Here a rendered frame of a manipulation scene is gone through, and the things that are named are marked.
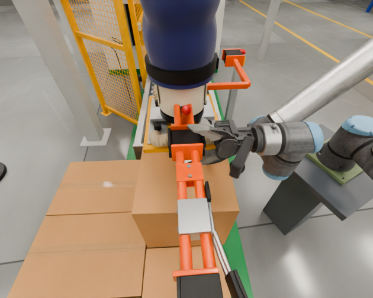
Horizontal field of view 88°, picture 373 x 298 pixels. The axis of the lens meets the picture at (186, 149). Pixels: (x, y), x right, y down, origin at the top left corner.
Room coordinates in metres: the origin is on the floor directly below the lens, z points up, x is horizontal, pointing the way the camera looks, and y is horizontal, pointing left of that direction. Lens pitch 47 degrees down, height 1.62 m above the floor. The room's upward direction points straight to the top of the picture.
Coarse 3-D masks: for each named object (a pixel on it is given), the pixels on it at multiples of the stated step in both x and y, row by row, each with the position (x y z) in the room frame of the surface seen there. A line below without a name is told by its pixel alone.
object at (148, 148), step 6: (150, 96) 0.78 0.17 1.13; (150, 102) 0.73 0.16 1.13; (156, 102) 0.69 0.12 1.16; (150, 108) 0.69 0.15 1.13; (150, 126) 0.56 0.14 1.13; (156, 126) 0.54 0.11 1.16; (162, 126) 0.56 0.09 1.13; (168, 126) 0.57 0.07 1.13; (162, 132) 0.53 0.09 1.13; (144, 138) 0.50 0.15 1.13; (144, 144) 0.47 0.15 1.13; (150, 144) 0.47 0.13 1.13; (144, 150) 0.45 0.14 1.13; (150, 150) 0.45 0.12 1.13; (156, 150) 0.45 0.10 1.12; (162, 150) 0.45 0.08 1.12; (168, 150) 0.45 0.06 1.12
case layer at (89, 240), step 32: (128, 160) 0.88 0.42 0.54; (64, 192) 0.62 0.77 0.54; (96, 192) 0.62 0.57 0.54; (128, 192) 0.62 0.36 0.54; (64, 224) 0.42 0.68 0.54; (96, 224) 0.42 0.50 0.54; (128, 224) 0.42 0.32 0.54; (32, 256) 0.26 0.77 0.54; (64, 256) 0.26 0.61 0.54; (96, 256) 0.26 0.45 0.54; (128, 256) 0.26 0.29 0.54; (160, 256) 0.26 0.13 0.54; (192, 256) 0.26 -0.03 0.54; (32, 288) 0.13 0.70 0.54; (64, 288) 0.13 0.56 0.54; (96, 288) 0.13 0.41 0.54; (128, 288) 0.13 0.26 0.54; (160, 288) 0.13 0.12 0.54; (224, 288) 0.13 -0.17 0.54
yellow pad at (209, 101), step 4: (208, 96) 0.77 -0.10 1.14; (208, 100) 0.74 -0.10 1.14; (212, 100) 0.75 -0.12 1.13; (204, 104) 0.69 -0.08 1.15; (208, 104) 0.71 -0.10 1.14; (212, 104) 0.72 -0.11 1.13; (216, 116) 0.63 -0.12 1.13; (208, 120) 0.57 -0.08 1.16; (212, 120) 0.60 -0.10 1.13; (216, 120) 0.61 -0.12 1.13; (212, 124) 0.57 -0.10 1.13; (208, 144) 0.47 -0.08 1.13; (212, 144) 0.47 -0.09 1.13; (208, 148) 0.46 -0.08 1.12; (212, 148) 0.46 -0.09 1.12
